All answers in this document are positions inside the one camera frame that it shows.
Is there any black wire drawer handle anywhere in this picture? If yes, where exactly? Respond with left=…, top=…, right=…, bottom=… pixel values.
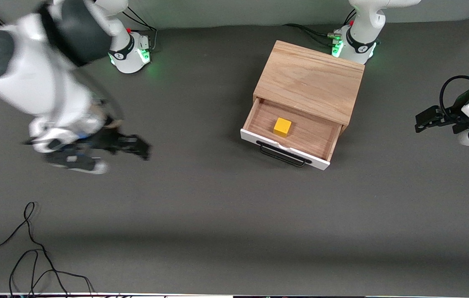
left=256, top=141, right=313, bottom=168

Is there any white-fronted wooden drawer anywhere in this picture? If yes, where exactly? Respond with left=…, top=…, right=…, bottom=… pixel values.
left=240, top=97, right=343, bottom=171

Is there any yellow wooden block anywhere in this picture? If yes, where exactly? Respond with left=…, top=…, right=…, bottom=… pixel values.
left=273, top=118, right=293, bottom=138

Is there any wooden drawer cabinet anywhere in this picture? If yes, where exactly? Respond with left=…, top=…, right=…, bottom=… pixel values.
left=253, top=40, right=365, bottom=135

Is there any thin black loose cable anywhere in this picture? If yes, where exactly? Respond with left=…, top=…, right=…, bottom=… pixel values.
left=0, top=202, right=95, bottom=298

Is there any black arm base cable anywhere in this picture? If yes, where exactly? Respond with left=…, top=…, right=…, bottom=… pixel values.
left=121, top=6, right=158, bottom=52
left=284, top=24, right=338, bottom=42

